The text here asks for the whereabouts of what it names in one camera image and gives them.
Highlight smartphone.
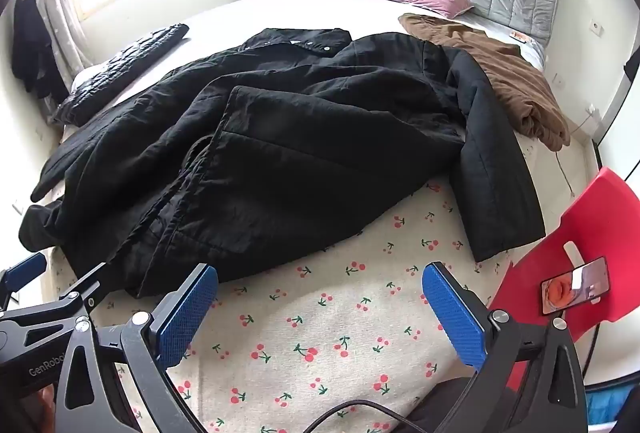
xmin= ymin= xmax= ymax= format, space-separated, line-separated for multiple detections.
xmin=539 ymin=256 xmax=612 ymax=317

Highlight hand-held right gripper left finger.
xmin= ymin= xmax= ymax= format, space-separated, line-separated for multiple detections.
xmin=54 ymin=263 xmax=219 ymax=433

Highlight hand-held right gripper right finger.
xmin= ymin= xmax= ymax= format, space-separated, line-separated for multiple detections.
xmin=421 ymin=261 xmax=589 ymax=433

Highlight black quilted garment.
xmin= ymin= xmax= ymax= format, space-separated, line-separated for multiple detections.
xmin=54 ymin=23 xmax=190 ymax=126

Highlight red plastic chair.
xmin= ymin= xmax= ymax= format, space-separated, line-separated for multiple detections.
xmin=489 ymin=166 xmax=640 ymax=386

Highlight black cable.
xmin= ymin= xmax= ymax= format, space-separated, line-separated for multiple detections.
xmin=299 ymin=399 xmax=433 ymax=433

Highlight brown garment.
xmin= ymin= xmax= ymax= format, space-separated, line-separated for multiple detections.
xmin=398 ymin=13 xmax=571 ymax=152

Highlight dark hanging clothes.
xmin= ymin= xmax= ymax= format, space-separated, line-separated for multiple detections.
xmin=10 ymin=0 xmax=69 ymax=102

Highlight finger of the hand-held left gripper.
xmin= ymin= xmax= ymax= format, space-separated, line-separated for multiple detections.
xmin=0 ymin=252 xmax=49 ymax=300
xmin=56 ymin=262 xmax=109 ymax=315

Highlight grey patterned curtain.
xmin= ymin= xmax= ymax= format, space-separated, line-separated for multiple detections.
xmin=29 ymin=0 xmax=87 ymax=114

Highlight large black coat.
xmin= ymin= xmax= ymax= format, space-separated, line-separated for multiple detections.
xmin=19 ymin=28 xmax=546 ymax=299

